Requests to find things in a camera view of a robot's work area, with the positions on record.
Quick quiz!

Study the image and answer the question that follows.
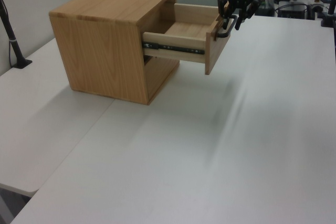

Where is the black drawer handle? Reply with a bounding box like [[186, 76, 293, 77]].
[[216, 15, 238, 39]]

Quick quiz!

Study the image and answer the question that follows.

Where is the wooden drawer with handle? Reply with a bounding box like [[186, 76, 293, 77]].
[[142, 3, 232, 76]]

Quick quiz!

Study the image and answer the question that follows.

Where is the wooden drawer cabinet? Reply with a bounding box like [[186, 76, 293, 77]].
[[48, 0, 181, 106]]

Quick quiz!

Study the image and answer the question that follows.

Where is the black device with green label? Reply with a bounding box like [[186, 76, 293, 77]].
[[254, 0, 275, 16]]

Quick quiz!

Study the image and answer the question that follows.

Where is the black electronics box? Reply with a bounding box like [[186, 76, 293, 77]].
[[277, 3, 308, 20]]

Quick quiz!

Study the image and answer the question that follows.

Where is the black drawer slide rail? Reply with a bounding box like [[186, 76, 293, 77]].
[[143, 42, 206, 55]]

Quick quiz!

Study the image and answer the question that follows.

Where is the black camera stand pole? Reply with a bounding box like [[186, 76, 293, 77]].
[[0, 0, 33, 69]]

